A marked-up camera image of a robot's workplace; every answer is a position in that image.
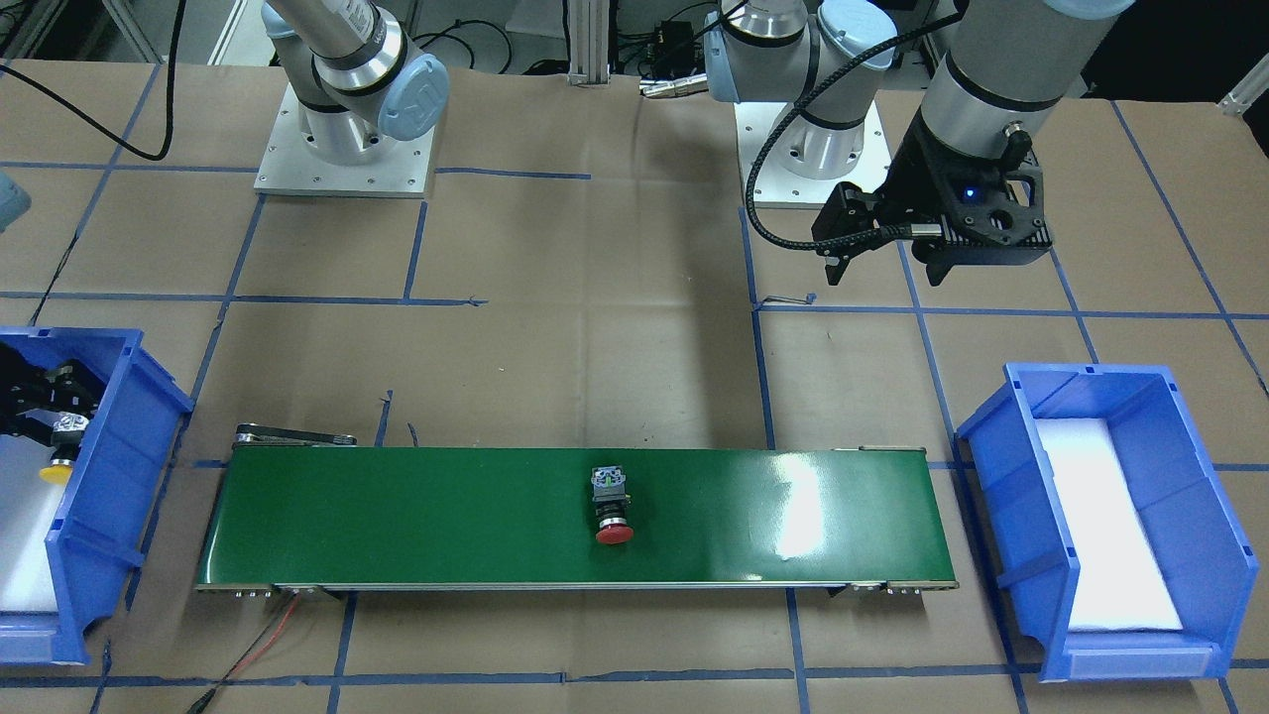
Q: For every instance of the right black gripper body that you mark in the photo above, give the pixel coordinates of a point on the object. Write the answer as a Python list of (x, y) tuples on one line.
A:
[(35, 395)]

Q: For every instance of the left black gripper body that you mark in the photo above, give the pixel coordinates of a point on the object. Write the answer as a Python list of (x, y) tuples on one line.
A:
[(914, 178)]

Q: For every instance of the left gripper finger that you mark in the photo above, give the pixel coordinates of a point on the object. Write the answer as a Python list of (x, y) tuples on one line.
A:
[(846, 228), (938, 268)]

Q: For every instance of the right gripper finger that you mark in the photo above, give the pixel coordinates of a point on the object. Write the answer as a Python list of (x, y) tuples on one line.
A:
[(74, 388)]

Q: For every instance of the yellow push button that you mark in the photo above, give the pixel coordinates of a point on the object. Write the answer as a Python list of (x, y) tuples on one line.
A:
[(66, 437)]

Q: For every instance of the red push button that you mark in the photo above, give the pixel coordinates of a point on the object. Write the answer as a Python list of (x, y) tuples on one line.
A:
[(611, 502)]

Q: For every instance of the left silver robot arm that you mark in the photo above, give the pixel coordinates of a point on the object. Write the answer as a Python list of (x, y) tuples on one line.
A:
[(1008, 65)]

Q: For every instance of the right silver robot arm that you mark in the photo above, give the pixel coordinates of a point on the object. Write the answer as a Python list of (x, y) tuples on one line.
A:
[(144, 216)]

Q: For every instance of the white foam pad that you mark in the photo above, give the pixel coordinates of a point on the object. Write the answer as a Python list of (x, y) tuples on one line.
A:
[(1120, 584), (28, 507)]

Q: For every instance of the blue storage bin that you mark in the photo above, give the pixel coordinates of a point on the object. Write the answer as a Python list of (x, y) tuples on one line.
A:
[(95, 541), (1205, 558)]

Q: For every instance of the green conveyor belt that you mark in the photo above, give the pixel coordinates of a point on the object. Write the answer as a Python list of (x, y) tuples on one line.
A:
[(417, 518)]

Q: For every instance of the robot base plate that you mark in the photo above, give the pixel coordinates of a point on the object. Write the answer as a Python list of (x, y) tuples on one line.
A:
[(807, 161), (316, 154)]

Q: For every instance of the aluminium frame post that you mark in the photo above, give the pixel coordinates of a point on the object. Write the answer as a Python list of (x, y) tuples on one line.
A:
[(589, 40)]

